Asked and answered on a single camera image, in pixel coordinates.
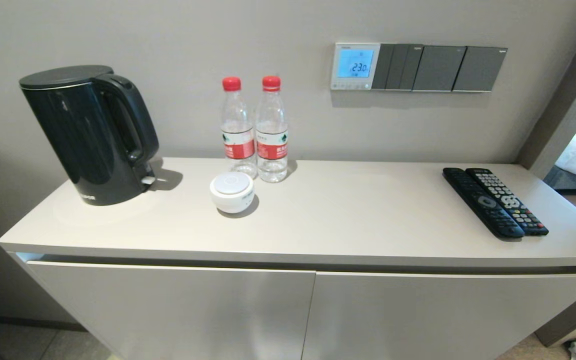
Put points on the black electric kettle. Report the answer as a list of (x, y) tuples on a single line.
[(90, 145)]

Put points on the grey three-rocker switch panel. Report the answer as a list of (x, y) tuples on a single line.
[(397, 67)]

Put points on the grey cabinet door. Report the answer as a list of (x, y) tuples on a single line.
[(168, 315), (443, 320)]

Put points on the brown door frame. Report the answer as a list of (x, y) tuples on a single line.
[(563, 95)]

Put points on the black remote control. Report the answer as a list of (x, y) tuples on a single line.
[(483, 202), (509, 200)]

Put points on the wall thermostat blue display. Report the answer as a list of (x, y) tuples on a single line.
[(355, 66)]

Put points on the red-capped water bottle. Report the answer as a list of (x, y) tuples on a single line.
[(238, 145), (272, 145)]

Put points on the grey sideboard cabinet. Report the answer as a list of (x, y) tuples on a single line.
[(318, 215)]

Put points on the dark brown baseboard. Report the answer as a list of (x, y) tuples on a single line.
[(18, 320)]

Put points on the white round puck device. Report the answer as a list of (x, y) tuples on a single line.
[(232, 192)]

